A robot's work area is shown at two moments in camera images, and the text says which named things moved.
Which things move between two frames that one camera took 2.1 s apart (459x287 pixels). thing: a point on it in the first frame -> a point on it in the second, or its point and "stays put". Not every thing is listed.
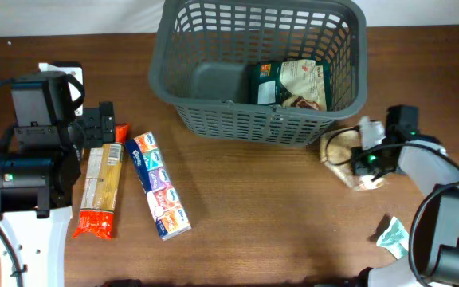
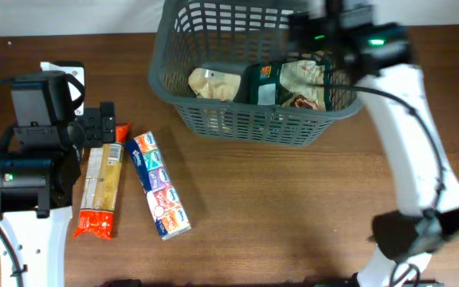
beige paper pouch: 337,147 -> 213,84
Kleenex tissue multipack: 147,158 stays put
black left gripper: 99,124 stays put
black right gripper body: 364,167 -> 307,25
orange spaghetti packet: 100,186 stays put
